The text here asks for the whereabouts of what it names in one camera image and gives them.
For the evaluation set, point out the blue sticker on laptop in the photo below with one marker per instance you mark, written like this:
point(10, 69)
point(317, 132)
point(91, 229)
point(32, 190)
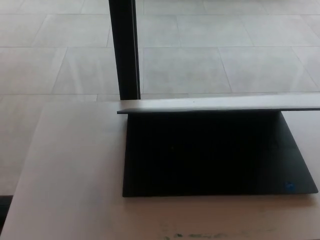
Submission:
point(289, 186)

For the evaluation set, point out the black vertical window frame post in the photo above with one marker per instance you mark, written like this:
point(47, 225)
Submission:
point(125, 50)

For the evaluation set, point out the black laptop with silver lid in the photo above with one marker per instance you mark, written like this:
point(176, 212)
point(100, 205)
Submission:
point(210, 160)

